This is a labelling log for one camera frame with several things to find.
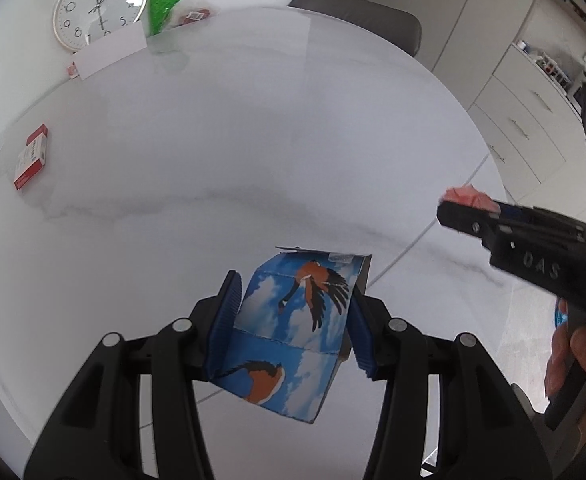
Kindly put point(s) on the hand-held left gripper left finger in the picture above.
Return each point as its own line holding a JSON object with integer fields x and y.
{"x": 225, "y": 320}

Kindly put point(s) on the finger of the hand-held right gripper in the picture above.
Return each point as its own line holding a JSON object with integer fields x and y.
{"x": 465, "y": 222}
{"x": 515, "y": 212}

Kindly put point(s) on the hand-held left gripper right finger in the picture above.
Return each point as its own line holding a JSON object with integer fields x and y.
{"x": 360, "y": 340}

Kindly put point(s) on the pink paper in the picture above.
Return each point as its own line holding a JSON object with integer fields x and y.
{"x": 470, "y": 196}

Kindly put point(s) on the blue bird-print box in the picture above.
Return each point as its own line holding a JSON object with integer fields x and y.
{"x": 293, "y": 320}

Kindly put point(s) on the white drawer cabinet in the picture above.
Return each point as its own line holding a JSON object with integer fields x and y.
{"x": 528, "y": 115}

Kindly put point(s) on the tall white cabinet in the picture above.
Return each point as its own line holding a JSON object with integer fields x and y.
{"x": 488, "y": 20}

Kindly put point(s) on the grey chair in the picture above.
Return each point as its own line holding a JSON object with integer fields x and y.
{"x": 363, "y": 17}

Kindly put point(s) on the small red and white box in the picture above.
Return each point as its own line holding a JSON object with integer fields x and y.
{"x": 32, "y": 157}

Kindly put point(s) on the white folded card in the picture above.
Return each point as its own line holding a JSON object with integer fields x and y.
{"x": 110, "y": 52}

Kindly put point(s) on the small red packet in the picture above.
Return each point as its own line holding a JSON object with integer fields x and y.
{"x": 74, "y": 70}

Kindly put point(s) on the clear wrapper with red label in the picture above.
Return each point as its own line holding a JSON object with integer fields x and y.
{"x": 195, "y": 16}

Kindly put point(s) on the green plastic wrapper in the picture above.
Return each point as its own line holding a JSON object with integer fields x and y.
{"x": 162, "y": 10}

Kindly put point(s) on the round white wall clock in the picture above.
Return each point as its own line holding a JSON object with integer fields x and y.
{"x": 98, "y": 5}

